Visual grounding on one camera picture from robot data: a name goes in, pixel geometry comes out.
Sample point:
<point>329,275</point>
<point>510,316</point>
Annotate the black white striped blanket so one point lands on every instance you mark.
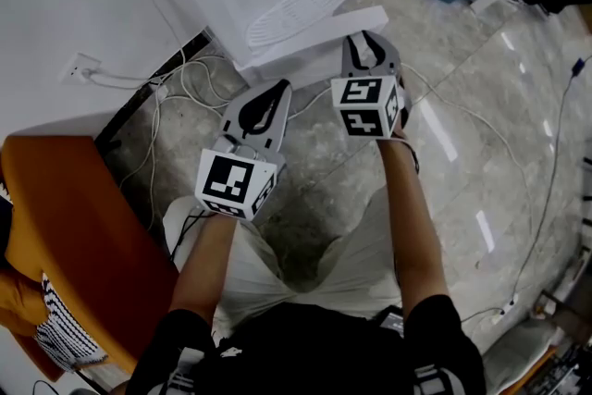
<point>65,333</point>

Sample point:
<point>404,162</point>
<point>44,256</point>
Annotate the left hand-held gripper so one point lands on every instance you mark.
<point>226,180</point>

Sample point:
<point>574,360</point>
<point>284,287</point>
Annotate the white panel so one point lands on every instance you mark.
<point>324,32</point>

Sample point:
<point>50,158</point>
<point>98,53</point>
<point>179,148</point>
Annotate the white wall socket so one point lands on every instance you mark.
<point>74,69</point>

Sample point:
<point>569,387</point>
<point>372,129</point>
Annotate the white drip tray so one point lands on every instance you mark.
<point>300,7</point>

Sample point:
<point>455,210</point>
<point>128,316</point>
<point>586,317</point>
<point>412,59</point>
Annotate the orange sofa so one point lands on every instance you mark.
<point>69,208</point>

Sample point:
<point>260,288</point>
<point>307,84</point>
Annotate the person's left forearm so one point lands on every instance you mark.
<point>203,263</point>

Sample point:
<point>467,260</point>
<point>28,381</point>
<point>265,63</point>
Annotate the person's beige trousers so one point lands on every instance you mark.
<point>356,263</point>

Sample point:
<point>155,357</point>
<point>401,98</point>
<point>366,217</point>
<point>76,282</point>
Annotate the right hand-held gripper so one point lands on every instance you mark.
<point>365,106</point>

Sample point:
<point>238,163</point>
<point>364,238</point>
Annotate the person's black shirt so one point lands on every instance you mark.
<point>300,351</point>

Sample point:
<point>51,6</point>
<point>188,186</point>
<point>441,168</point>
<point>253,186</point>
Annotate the person's right forearm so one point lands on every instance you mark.
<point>407,222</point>

